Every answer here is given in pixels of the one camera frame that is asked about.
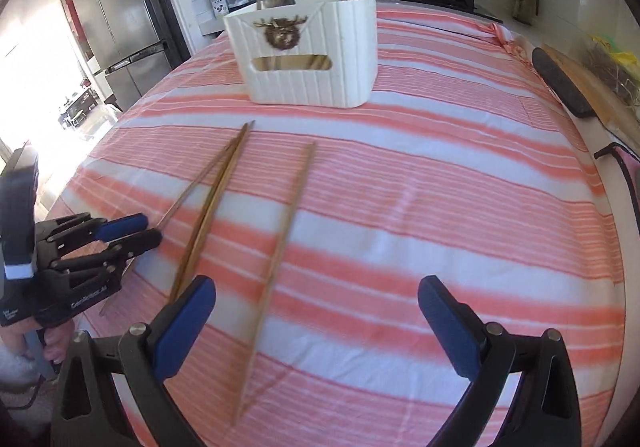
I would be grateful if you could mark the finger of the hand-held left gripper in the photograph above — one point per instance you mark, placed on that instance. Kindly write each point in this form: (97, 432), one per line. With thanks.
(122, 226)
(140, 242)

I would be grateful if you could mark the orange white striped cloth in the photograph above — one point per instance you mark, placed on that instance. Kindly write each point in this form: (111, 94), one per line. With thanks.
(425, 177)

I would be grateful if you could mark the stainless steel refrigerator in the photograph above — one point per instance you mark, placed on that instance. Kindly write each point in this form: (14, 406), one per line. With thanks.
(115, 2)

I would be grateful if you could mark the glass french press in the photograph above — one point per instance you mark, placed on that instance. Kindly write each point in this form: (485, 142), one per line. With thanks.
(525, 4)

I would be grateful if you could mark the yellow plastic bag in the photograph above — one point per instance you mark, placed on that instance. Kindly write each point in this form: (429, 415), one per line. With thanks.
(625, 58)

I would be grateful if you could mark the wooden cutting board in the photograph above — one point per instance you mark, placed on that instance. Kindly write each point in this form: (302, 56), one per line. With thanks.
(600, 97)

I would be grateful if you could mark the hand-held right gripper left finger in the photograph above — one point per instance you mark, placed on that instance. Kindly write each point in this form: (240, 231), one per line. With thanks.
(187, 322)

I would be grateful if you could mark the pink mat with black trim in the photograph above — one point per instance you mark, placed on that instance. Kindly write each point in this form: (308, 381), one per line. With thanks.
(607, 149)

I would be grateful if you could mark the white ribbed utensil holder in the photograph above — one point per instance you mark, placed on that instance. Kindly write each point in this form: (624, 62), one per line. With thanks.
(325, 37)

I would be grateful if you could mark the person's left hand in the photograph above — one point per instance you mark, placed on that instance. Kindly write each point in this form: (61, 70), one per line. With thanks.
(57, 342)

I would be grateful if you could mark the black oval pad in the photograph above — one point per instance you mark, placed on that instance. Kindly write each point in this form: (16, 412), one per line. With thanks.
(560, 79)

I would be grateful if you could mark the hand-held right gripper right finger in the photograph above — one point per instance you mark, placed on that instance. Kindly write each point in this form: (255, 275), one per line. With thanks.
(447, 322)

